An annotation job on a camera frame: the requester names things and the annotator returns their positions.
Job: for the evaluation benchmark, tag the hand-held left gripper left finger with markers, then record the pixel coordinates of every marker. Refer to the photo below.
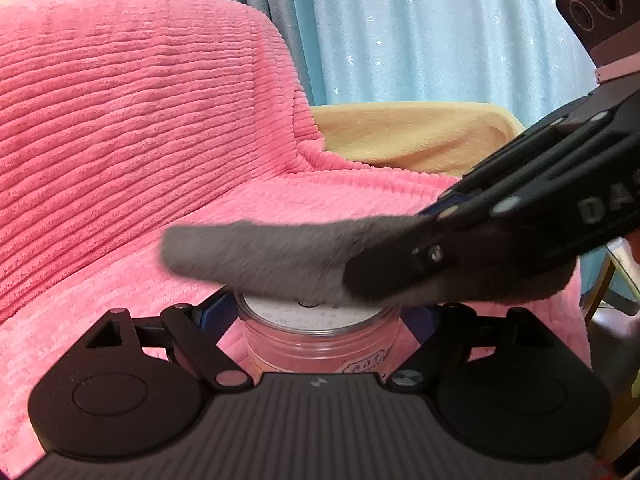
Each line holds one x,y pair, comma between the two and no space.
216,311

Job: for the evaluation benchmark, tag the pink ribbed blanket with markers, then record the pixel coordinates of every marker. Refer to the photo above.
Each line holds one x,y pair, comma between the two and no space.
125,135

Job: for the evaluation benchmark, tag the clear plastic jar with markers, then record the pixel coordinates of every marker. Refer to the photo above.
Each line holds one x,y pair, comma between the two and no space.
320,342

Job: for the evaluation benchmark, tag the yellow armrest cover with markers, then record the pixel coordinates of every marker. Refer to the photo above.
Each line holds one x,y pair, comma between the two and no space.
415,135

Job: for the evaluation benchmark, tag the grey cleaning cloth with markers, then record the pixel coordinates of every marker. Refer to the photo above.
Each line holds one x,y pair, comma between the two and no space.
270,255

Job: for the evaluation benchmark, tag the glass-top side table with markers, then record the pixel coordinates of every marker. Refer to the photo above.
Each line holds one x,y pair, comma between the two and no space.
617,285

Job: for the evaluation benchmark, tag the light blue starry curtain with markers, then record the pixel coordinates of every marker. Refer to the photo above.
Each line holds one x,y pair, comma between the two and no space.
425,35

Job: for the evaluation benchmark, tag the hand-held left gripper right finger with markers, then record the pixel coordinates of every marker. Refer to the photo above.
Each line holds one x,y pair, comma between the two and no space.
419,325

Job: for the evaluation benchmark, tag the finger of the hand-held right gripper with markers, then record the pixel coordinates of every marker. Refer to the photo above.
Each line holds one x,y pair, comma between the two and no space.
450,265
540,155

